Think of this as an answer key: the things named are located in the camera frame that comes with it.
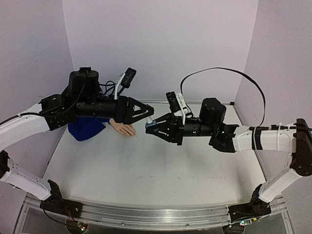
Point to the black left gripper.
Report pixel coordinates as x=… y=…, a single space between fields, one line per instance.
x=126 y=113

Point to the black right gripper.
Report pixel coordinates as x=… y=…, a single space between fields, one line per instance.
x=178 y=130

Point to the blue nail polish bottle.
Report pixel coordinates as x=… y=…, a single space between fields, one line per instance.
x=149 y=125

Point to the white nail polish cap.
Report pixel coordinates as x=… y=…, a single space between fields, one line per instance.
x=148 y=120

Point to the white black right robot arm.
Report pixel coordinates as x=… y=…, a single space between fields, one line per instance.
x=295 y=139

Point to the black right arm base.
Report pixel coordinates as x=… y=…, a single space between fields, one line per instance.
x=255 y=208

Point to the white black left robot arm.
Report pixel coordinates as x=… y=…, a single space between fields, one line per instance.
x=81 y=98

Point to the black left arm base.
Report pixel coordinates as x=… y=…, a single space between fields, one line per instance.
x=57 y=204

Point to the mannequin hand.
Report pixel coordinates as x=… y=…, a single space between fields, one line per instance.
x=123 y=129

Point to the blue white red jacket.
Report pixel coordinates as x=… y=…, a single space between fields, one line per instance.
x=87 y=127

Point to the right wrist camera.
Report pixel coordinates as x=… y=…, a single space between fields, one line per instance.
x=178 y=105

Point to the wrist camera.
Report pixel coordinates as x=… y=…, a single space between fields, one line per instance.
x=178 y=105
x=124 y=81

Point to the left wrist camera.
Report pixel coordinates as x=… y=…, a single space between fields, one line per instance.
x=124 y=81

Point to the aluminium table front rail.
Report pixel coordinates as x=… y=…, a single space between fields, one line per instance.
x=165 y=219

